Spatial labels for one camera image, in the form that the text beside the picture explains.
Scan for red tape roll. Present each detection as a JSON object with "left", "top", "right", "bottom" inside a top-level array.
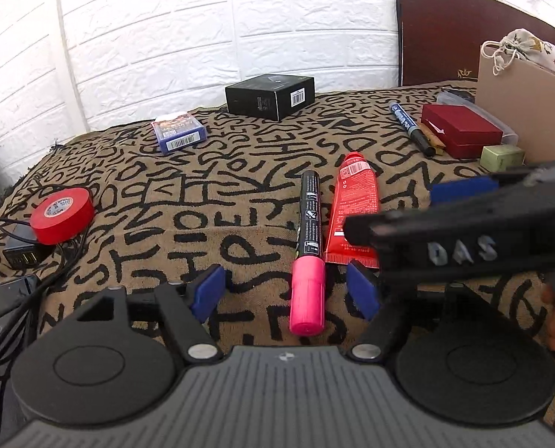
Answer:
[{"left": 30, "top": 187, "right": 95, "bottom": 246}]

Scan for black power adapter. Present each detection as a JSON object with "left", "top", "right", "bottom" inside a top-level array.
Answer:
[{"left": 3, "top": 224, "right": 55, "bottom": 270}]

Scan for brown cardboard box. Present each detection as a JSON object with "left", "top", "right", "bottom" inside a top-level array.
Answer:
[{"left": 476, "top": 57, "right": 555, "bottom": 163}]

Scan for red tube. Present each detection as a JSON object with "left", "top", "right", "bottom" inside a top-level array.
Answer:
[{"left": 324, "top": 152, "right": 380, "bottom": 269}]

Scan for black cables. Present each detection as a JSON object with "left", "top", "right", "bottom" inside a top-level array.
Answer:
[{"left": 0, "top": 186, "right": 92, "bottom": 444}]

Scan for patterned tan black cloth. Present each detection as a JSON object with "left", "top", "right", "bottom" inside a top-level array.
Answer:
[{"left": 0, "top": 79, "right": 555, "bottom": 444}]

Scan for dark red gift box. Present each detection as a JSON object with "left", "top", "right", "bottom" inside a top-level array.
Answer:
[{"left": 421, "top": 104, "right": 502, "bottom": 159}]

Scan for small green box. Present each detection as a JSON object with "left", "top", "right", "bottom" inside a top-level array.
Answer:
[{"left": 479, "top": 144, "right": 525, "bottom": 173}]

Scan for blue black marker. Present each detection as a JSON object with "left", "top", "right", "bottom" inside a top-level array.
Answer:
[{"left": 389, "top": 101, "right": 435, "bottom": 158}]

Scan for black box with barcode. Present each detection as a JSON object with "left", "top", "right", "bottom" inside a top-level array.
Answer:
[{"left": 225, "top": 74, "right": 315, "bottom": 122}]

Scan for clear plastic case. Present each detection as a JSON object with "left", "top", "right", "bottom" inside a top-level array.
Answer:
[{"left": 435, "top": 88, "right": 518, "bottom": 146}]

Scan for dark wooden headboard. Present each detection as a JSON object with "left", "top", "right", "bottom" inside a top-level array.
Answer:
[{"left": 396, "top": 0, "right": 555, "bottom": 86}]

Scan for small wooden block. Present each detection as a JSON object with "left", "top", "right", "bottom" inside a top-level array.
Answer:
[{"left": 418, "top": 122, "right": 446, "bottom": 156}]

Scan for pink cap black marker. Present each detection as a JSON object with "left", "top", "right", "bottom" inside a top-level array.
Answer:
[{"left": 289, "top": 171, "right": 325, "bottom": 337}]

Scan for floral drawstring pouch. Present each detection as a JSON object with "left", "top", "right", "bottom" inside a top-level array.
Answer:
[{"left": 480, "top": 28, "right": 555, "bottom": 76}]

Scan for blue card box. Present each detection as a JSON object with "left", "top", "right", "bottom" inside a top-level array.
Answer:
[{"left": 152, "top": 112, "right": 208, "bottom": 155}]

